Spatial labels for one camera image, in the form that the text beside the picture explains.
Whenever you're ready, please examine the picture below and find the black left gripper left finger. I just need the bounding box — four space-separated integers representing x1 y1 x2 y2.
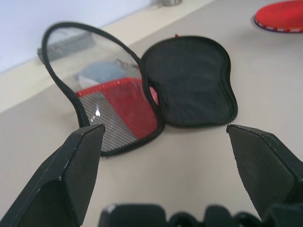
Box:
0 124 106 227

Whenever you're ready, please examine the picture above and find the red black paddle case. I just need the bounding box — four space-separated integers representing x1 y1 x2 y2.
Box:
41 21 239 158

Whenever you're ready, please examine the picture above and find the grey rectangular box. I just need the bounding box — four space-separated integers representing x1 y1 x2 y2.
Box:
36 32 95 64

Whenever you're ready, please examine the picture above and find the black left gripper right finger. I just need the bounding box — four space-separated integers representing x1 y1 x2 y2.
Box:
226 124 303 224

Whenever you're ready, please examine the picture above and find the red table tennis paddle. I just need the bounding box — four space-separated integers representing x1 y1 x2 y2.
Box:
253 0 303 35

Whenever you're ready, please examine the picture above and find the silver metal watering can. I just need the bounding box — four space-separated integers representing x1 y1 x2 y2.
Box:
157 0 183 6

